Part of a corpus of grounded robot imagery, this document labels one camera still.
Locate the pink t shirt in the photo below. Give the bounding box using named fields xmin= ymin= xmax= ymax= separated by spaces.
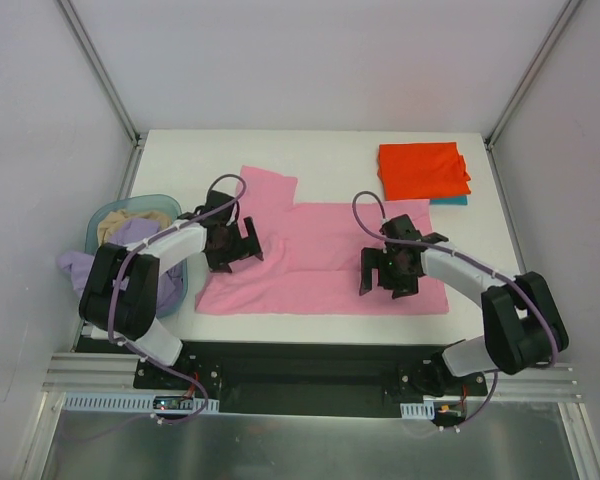
xmin=196 ymin=166 xmax=449 ymax=316

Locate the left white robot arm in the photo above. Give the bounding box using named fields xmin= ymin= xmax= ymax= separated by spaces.
xmin=79 ymin=190 xmax=264 ymax=389

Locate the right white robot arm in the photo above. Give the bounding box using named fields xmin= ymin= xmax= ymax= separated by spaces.
xmin=358 ymin=215 xmax=570 ymax=395

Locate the folded teal t shirt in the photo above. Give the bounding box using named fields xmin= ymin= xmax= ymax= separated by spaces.
xmin=430 ymin=195 xmax=468 ymax=206

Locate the folded orange t shirt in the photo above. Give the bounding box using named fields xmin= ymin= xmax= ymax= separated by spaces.
xmin=377 ymin=142 xmax=471 ymax=201

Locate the teal plastic basket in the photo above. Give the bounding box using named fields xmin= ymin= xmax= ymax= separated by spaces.
xmin=85 ymin=194 xmax=188 ymax=315

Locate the beige t shirt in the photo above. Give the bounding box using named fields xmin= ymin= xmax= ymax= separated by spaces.
xmin=96 ymin=209 xmax=172 ymax=245

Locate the lavender t shirt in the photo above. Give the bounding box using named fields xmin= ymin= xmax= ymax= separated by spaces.
xmin=57 ymin=218 xmax=184 ymax=318

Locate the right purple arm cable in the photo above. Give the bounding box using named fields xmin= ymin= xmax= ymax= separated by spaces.
xmin=352 ymin=190 xmax=564 ymax=434

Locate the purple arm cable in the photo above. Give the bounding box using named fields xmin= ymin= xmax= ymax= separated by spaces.
xmin=352 ymin=190 xmax=564 ymax=434
xmin=107 ymin=173 xmax=247 ymax=401

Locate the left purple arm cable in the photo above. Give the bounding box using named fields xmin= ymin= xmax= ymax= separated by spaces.
xmin=107 ymin=173 xmax=247 ymax=401

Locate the right white cable duct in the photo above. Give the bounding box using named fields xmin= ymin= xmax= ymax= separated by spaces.
xmin=400 ymin=401 xmax=436 ymax=421

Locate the white cable duct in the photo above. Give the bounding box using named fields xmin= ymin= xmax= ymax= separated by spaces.
xmin=400 ymin=401 xmax=436 ymax=421
xmin=63 ymin=393 xmax=220 ymax=416

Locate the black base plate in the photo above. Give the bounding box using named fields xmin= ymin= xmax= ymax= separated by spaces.
xmin=133 ymin=341 xmax=488 ymax=418

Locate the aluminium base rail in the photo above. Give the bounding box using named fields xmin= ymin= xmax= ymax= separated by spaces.
xmin=42 ymin=352 xmax=586 ymax=403

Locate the left white cable duct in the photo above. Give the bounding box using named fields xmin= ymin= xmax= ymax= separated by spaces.
xmin=63 ymin=393 xmax=220 ymax=416

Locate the left aluminium frame post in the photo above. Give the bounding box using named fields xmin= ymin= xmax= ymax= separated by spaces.
xmin=55 ymin=0 xmax=141 ymax=145

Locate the aluminium frame post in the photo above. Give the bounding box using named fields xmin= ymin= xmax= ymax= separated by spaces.
xmin=55 ymin=0 xmax=141 ymax=145
xmin=484 ymin=0 xmax=585 ymax=151

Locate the right aluminium frame post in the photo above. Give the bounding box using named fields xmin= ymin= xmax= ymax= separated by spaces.
xmin=484 ymin=0 xmax=585 ymax=151

